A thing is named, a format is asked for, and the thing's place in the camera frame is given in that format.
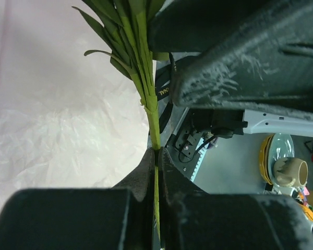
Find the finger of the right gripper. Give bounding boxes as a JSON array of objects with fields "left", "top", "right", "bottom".
[{"left": 148, "top": 1, "right": 313, "bottom": 115}]

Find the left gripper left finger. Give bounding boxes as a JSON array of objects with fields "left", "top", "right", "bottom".
[{"left": 0, "top": 149, "right": 155, "bottom": 249}]

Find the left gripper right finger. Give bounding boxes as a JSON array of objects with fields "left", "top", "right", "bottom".
[{"left": 158, "top": 148, "right": 313, "bottom": 249}]

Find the black ribbon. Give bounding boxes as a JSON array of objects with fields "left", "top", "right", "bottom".
[{"left": 155, "top": 53, "right": 176, "bottom": 133}]

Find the purple flower bouquet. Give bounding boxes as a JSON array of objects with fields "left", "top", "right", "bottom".
[{"left": 0, "top": 1, "right": 148, "bottom": 212}]

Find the orange dried flower spray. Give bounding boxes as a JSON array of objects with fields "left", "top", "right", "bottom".
[{"left": 71, "top": 0, "right": 170, "bottom": 243}]

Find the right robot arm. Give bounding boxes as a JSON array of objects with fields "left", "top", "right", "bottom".
[{"left": 148, "top": 1, "right": 313, "bottom": 137}]

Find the yellow plate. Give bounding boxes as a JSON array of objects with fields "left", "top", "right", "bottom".
[{"left": 259, "top": 134, "right": 274, "bottom": 185}]

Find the pale blue plate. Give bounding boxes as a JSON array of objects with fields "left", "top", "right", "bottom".
[{"left": 266, "top": 133, "right": 295, "bottom": 191}]

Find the beige mug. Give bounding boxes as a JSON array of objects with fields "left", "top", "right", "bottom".
[{"left": 273, "top": 157, "right": 308, "bottom": 188}]

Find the light blue cable duct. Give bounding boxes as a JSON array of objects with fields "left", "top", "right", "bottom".
[{"left": 190, "top": 148, "right": 207, "bottom": 182}]

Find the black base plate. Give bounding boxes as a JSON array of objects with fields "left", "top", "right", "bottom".
[{"left": 166, "top": 109, "right": 212, "bottom": 178}]

